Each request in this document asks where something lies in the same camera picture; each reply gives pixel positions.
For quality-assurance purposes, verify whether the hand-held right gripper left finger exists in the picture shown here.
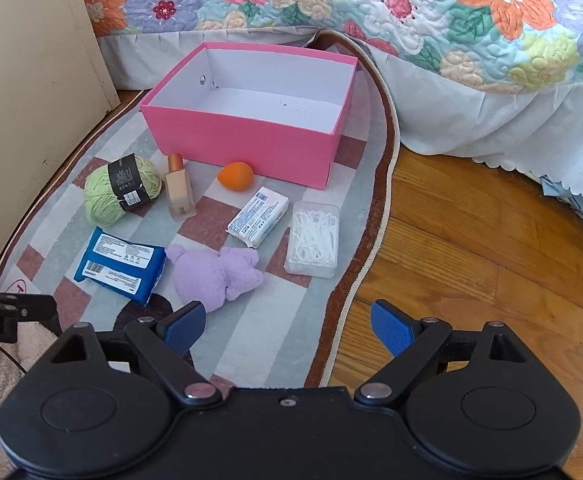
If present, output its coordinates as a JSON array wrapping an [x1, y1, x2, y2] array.
[[46, 301, 223, 407]]

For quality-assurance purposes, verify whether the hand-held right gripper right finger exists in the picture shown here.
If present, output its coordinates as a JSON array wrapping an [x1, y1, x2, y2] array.
[[354, 300, 535, 404]]

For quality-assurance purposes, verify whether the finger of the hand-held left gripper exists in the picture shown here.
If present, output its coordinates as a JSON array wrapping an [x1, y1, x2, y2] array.
[[0, 287, 58, 322]]

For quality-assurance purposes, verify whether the purple plush toy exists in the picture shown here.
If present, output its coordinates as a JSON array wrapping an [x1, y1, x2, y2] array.
[[165, 246, 264, 314]]

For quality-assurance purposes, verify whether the blue wet wipes pack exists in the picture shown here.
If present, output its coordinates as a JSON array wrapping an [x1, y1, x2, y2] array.
[[73, 226, 167, 307]]

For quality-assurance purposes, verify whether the white soap bar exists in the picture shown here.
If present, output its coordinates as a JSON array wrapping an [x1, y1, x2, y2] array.
[[226, 186, 291, 249]]

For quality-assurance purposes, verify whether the beige foundation bottle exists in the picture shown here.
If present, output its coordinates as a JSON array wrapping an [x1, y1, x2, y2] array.
[[164, 153, 198, 221]]

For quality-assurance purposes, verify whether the orange makeup sponge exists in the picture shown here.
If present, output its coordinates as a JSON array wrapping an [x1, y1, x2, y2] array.
[[217, 161, 254, 192]]

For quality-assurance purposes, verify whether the pink cardboard box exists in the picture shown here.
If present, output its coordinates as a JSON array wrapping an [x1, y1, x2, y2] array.
[[140, 42, 359, 190]]

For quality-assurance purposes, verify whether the checkered oval rug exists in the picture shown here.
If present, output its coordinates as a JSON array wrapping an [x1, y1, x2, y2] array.
[[0, 27, 402, 391]]

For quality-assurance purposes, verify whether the floral quilted bedspread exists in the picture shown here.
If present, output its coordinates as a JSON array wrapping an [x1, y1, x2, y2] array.
[[74, 0, 583, 97]]

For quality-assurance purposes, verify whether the thin black cable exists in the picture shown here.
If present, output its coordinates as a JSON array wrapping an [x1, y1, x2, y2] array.
[[0, 342, 29, 375]]

